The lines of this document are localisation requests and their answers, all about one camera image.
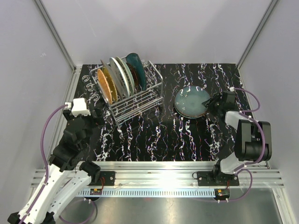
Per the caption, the grey reindeer plate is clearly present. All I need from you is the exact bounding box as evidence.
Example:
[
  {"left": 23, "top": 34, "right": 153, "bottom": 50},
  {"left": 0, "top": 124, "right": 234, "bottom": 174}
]
[{"left": 100, "top": 59, "right": 123, "bottom": 100}]

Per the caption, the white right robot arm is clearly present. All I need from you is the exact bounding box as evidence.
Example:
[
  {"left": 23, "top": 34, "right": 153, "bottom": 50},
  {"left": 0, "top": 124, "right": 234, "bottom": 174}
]
[{"left": 197, "top": 87, "right": 272, "bottom": 186}]

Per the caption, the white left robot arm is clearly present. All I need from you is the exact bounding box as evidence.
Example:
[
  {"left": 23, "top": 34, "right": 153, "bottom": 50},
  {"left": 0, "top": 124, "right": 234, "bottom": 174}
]
[{"left": 7, "top": 102, "right": 100, "bottom": 224}]

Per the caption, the white blue striped plate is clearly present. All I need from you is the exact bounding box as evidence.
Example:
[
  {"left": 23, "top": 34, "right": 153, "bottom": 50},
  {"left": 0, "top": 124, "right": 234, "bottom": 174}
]
[{"left": 176, "top": 110, "right": 207, "bottom": 119}]

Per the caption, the orange woven plate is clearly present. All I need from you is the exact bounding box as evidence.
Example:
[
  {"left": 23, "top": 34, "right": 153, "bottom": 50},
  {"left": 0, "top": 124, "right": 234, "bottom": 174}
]
[{"left": 97, "top": 69, "right": 112, "bottom": 104}]

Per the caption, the teal square plate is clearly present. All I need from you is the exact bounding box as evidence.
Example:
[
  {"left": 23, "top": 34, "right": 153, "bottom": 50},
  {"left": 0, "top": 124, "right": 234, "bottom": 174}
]
[{"left": 126, "top": 53, "right": 147, "bottom": 91}]

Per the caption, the red floral plate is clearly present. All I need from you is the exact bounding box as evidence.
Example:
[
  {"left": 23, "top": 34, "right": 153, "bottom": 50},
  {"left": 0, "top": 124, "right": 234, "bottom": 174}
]
[{"left": 126, "top": 63, "right": 139, "bottom": 88}]

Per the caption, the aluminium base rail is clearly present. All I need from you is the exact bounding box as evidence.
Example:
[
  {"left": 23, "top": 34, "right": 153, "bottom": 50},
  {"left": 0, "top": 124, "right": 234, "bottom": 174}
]
[{"left": 63, "top": 161, "right": 284, "bottom": 198}]

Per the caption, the white bottom plate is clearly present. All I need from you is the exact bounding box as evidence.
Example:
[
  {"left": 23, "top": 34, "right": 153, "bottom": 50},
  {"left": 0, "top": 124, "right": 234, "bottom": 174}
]
[{"left": 109, "top": 57, "right": 130, "bottom": 98}]

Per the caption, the dark bottom plate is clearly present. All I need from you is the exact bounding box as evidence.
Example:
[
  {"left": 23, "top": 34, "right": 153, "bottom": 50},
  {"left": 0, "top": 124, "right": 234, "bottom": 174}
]
[{"left": 174, "top": 86, "right": 211, "bottom": 116}]

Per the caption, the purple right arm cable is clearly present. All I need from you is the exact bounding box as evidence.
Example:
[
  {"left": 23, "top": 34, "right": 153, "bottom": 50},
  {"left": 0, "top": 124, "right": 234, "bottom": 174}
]
[{"left": 193, "top": 87, "right": 267, "bottom": 203}]

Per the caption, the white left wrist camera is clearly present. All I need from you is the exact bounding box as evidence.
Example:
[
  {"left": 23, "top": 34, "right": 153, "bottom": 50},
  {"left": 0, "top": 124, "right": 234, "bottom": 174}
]
[{"left": 64, "top": 98, "right": 91, "bottom": 117}]

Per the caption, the yellow green woven plate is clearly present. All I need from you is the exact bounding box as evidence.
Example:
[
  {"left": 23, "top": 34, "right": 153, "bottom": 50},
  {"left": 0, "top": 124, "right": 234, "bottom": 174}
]
[{"left": 102, "top": 67, "right": 118, "bottom": 102}]

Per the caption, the silver wire dish rack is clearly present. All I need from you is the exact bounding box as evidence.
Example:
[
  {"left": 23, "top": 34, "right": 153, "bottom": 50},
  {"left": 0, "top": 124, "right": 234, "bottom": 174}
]
[{"left": 89, "top": 57, "right": 164, "bottom": 127}]

